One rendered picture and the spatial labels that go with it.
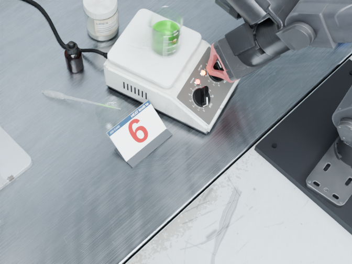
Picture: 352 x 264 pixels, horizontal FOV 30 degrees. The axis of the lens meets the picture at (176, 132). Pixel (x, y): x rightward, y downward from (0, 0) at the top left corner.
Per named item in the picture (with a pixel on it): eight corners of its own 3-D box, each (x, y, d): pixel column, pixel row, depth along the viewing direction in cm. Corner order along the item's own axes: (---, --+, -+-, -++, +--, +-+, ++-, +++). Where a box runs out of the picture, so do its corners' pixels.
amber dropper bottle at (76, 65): (78, 75, 114) (74, 52, 108) (63, 69, 115) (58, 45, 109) (86, 62, 116) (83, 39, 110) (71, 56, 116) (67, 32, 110)
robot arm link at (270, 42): (239, 32, 95) (267, 15, 89) (257, 7, 97) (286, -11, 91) (271, 65, 96) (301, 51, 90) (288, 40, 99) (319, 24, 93)
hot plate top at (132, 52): (204, 37, 109) (204, 34, 109) (169, 91, 104) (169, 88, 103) (141, 9, 112) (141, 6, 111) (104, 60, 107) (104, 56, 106)
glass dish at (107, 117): (118, 135, 109) (118, 129, 107) (90, 122, 110) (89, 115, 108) (134, 110, 111) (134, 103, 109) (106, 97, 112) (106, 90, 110)
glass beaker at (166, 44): (177, 32, 109) (179, 0, 102) (185, 58, 107) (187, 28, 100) (142, 37, 108) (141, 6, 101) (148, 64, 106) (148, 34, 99)
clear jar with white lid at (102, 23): (80, 23, 120) (76, -5, 113) (109, 11, 121) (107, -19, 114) (95, 47, 117) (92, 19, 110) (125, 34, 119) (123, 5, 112)
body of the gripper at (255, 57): (210, 44, 100) (237, 28, 93) (256, 23, 105) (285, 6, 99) (229, 83, 100) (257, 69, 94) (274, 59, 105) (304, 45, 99)
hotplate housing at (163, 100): (241, 80, 115) (246, 54, 108) (207, 138, 109) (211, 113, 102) (131, 29, 119) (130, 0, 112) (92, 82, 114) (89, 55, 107)
